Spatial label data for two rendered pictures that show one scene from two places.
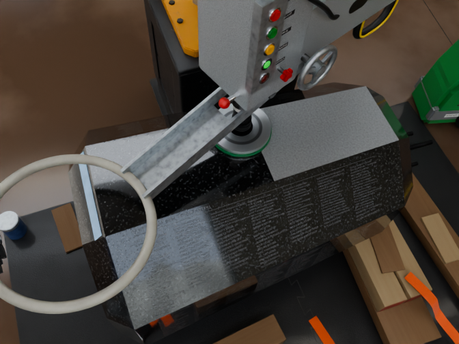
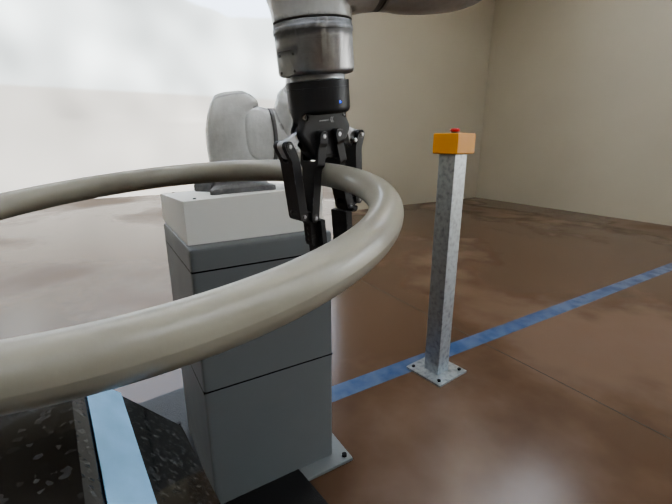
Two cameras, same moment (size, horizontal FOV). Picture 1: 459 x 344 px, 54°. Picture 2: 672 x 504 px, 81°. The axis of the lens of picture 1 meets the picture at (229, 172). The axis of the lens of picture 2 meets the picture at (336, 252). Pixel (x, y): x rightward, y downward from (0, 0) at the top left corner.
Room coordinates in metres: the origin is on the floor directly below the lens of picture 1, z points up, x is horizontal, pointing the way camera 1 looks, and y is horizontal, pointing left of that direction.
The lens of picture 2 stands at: (0.85, 0.53, 1.05)
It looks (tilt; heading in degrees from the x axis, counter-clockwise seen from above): 16 degrees down; 167
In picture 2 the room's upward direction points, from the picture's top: straight up
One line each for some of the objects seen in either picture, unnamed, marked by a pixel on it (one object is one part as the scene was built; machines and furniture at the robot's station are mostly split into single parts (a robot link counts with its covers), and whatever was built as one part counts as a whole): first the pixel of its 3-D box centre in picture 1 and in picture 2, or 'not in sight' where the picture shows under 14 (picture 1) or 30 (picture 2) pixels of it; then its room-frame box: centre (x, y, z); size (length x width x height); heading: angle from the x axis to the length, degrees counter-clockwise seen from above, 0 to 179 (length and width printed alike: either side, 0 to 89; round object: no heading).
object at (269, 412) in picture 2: not in sight; (250, 343); (-0.36, 0.52, 0.40); 0.50 x 0.50 x 0.80; 18
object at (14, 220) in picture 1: (11, 225); not in sight; (0.78, 1.03, 0.08); 0.10 x 0.10 x 0.13
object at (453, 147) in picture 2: not in sight; (444, 261); (-0.64, 1.37, 0.54); 0.20 x 0.20 x 1.09; 25
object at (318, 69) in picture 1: (308, 61); not in sight; (0.92, -0.20, 1.22); 0.15 x 0.10 x 0.15; 135
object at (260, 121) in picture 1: (240, 127); not in sight; (0.92, -0.03, 0.87); 0.21 x 0.21 x 0.01
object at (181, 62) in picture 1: (219, 65); not in sight; (1.66, 0.10, 0.37); 0.66 x 0.66 x 0.74; 25
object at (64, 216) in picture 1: (68, 227); not in sight; (0.82, 0.78, 0.02); 0.25 x 0.10 x 0.01; 31
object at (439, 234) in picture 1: (441, 237); not in sight; (0.91, -1.08, 0.09); 0.25 x 0.10 x 0.01; 21
